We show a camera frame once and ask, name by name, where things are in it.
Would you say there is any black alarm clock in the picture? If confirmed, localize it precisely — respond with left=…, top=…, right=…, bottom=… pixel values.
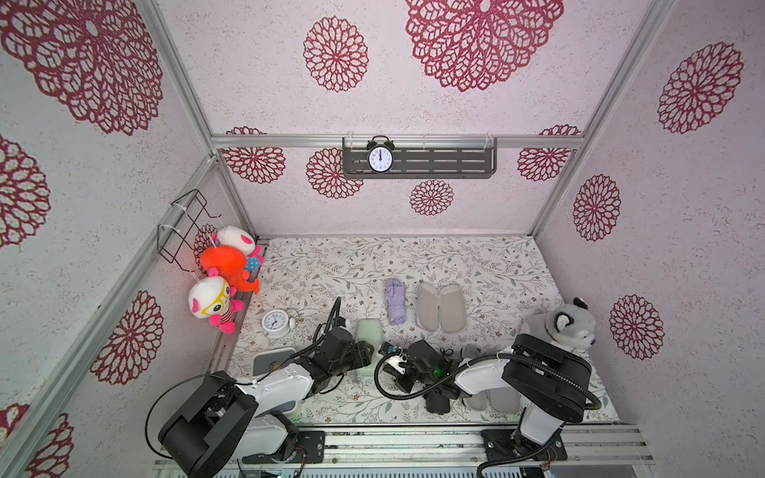
left=367, top=135, right=396, bottom=173

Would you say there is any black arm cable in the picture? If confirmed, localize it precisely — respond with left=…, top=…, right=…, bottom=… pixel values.
left=142, top=297, right=345, bottom=478
left=373, top=351, right=603, bottom=478

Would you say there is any black wire basket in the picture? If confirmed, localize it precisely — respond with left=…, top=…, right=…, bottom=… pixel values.
left=155, top=188, right=221, bottom=273

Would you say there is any grey tray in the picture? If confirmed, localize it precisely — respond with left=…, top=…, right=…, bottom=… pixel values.
left=252, top=348, right=300, bottom=415

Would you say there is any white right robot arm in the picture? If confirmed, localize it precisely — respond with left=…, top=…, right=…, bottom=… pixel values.
left=375, top=334, right=602, bottom=449

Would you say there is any mint green zippered umbrella case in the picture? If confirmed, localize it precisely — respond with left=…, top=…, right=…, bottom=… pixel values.
left=355, top=319, right=384, bottom=380

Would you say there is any striped plush doll with glasses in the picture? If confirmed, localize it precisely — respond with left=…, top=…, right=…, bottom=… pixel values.
left=188, top=276, right=244, bottom=335

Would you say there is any purple folded umbrella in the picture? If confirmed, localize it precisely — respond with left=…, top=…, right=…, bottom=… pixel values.
left=384, top=278, right=406, bottom=326

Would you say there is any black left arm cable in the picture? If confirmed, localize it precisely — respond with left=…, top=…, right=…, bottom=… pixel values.
left=142, top=297, right=345, bottom=478

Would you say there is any white pink plush doll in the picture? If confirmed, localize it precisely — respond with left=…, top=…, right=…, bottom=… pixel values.
left=212, top=226, right=264, bottom=272

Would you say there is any grey wall shelf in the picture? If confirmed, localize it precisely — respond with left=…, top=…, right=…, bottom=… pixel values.
left=341, top=137, right=497, bottom=180

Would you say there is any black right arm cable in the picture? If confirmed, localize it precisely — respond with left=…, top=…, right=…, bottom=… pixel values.
left=373, top=351, right=603, bottom=478

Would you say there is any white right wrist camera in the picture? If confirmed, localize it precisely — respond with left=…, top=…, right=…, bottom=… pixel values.
left=382, top=355, right=408, bottom=376

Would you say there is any orange plush toy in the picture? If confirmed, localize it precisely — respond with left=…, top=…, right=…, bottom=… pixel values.
left=199, top=245, right=260, bottom=294

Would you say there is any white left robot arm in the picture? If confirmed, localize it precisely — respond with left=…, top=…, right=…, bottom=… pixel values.
left=157, top=327, right=374, bottom=477

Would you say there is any white table alarm clock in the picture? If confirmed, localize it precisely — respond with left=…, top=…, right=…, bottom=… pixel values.
left=261, top=309, right=296, bottom=340

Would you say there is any grey husky plush toy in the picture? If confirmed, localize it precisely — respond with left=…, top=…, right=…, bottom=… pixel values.
left=520, top=297, right=596, bottom=353

